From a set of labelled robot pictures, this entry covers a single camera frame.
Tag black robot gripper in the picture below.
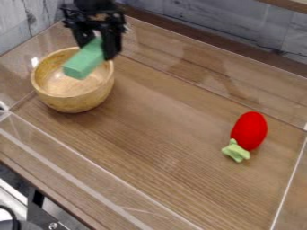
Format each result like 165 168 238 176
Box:
61 0 126 60

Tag green rectangular block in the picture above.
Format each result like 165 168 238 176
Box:
63 37 105 80

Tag brown wooden bowl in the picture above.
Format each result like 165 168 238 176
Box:
31 47 115 113

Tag red plush strawberry toy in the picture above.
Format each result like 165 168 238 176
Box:
222 111 269 163

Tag clear acrylic enclosure walls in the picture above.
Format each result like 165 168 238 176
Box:
0 20 307 230

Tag black table frame leg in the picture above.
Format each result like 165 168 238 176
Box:
27 187 83 230

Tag black cable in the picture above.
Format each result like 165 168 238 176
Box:
0 204 22 230

